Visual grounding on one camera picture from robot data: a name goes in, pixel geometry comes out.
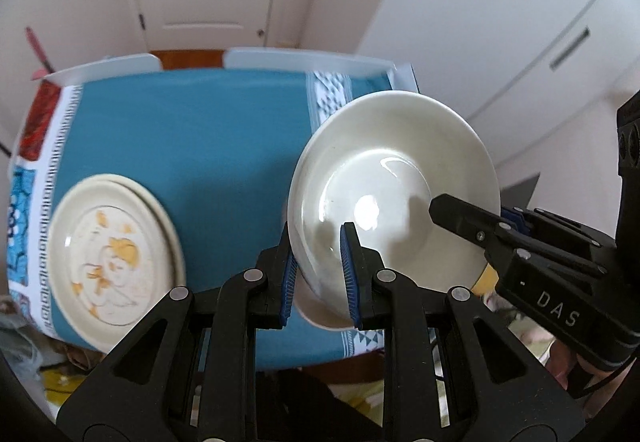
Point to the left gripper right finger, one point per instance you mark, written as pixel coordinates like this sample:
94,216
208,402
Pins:
454,372

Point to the blue tablecloth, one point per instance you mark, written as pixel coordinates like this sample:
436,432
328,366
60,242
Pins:
216,147

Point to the cream yellow bowl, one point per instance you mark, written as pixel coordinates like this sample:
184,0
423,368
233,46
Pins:
379,162

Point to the pink shoehorn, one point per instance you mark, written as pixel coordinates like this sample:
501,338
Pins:
46,67

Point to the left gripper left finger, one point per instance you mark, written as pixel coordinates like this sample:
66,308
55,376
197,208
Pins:
186,371

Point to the light blue tray table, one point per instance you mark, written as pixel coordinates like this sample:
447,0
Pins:
401,76

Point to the white wardrobe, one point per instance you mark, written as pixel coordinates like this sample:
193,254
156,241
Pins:
514,69

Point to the right hand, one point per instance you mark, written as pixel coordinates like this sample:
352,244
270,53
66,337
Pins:
582,381

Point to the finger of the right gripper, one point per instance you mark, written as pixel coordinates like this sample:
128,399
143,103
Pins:
527,221
469,222

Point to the small duck pattern plate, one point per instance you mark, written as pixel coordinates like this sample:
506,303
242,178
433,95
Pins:
112,254

